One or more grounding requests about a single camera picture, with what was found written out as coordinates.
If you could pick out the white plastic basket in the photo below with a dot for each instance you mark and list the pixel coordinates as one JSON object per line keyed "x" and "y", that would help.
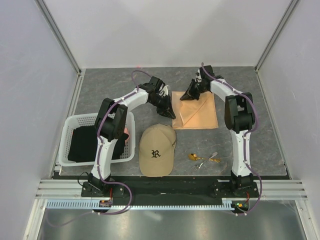
{"x": 76, "y": 121}

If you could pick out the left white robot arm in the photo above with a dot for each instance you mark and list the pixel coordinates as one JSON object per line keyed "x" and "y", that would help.
{"x": 111, "y": 120}

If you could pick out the right aluminium frame post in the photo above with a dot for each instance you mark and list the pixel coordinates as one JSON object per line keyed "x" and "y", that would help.
{"x": 276, "y": 33}

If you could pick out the left aluminium frame post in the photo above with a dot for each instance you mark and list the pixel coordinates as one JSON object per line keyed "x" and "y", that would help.
{"x": 58, "y": 34}

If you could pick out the white cable duct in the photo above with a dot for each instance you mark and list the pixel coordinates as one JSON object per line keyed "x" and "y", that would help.
{"x": 90, "y": 204}

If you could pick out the tan baseball cap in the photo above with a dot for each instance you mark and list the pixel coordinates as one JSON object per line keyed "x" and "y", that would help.
{"x": 156, "y": 151}

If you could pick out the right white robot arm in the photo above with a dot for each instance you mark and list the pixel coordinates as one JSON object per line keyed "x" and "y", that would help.
{"x": 239, "y": 118}

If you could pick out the black folded cloth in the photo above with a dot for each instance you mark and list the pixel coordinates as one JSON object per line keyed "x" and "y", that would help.
{"x": 84, "y": 144}

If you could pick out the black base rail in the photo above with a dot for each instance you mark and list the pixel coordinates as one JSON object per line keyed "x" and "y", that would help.
{"x": 211, "y": 186}

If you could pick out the pink item in basket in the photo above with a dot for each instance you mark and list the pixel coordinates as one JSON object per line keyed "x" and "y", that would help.
{"x": 126, "y": 132}

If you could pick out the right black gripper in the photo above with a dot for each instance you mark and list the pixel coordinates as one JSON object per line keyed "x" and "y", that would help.
{"x": 190, "y": 95}

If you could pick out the silver fork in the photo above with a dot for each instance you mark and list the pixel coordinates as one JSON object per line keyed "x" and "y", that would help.
{"x": 197, "y": 166}

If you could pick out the aluminium frame post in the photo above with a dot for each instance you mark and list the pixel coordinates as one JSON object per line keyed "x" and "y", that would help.
{"x": 58, "y": 34}
{"x": 276, "y": 33}

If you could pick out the peach satin napkin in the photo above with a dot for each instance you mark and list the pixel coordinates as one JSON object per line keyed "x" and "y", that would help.
{"x": 194, "y": 114}

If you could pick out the gold spoon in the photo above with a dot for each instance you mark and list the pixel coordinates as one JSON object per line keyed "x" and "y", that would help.
{"x": 194, "y": 157}

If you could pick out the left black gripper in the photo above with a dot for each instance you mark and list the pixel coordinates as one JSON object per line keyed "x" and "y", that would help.
{"x": 168, "y": 113}

